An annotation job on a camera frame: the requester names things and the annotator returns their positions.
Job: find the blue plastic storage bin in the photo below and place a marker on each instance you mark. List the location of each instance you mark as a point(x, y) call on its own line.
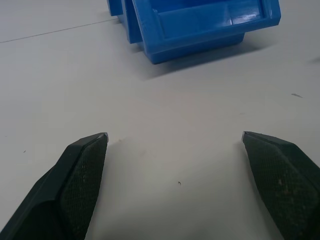
point(115, 7)
point(200, 27)

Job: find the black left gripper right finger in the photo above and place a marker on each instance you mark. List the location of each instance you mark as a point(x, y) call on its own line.
point(282, 180)

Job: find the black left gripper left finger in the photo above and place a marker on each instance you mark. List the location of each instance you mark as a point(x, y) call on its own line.
point(70, 190)

